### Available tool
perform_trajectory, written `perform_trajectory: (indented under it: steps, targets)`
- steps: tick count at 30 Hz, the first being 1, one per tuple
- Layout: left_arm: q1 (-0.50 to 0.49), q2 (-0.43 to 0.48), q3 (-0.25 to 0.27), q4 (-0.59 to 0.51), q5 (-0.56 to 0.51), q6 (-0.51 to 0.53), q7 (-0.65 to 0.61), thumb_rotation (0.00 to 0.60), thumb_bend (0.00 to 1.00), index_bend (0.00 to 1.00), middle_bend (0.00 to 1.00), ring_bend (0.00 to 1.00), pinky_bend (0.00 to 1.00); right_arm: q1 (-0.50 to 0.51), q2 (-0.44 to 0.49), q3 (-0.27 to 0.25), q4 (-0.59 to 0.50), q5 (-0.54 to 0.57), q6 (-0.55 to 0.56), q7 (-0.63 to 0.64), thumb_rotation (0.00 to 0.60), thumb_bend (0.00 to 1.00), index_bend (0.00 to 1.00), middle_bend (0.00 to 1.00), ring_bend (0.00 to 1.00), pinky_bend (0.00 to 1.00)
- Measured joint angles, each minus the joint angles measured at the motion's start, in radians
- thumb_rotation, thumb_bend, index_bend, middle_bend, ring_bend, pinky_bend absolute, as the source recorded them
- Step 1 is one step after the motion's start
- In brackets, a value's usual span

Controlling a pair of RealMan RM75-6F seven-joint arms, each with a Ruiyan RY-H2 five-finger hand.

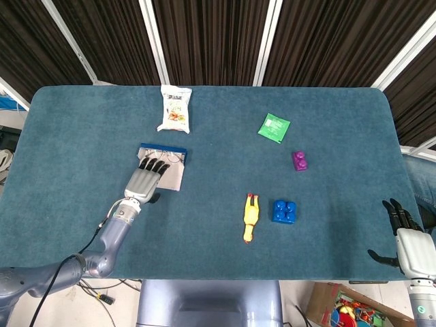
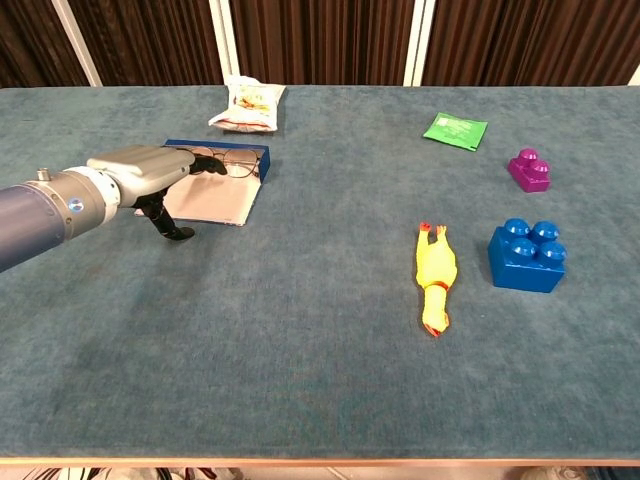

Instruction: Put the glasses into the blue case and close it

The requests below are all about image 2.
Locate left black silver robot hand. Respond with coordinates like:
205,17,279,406
85,144,229,243

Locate white box with blue lid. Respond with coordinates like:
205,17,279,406
133,138,273,228

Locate eyeglasses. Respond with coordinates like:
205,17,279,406
192,146,263,181

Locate white snack bag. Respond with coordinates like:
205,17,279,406
208,75,288,134

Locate teal table cloth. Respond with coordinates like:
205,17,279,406
0,84,640,461

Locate dark brown curtain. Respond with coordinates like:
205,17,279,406
0,0,640,89

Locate yellow rubber chicken toy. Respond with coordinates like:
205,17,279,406
414,221,459,339

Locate green sachet packet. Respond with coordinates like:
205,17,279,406
422,112,490,152

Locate purple toy brick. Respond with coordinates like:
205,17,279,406
507,147,553,195

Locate blue toy brick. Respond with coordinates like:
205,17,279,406
487,217,569,295

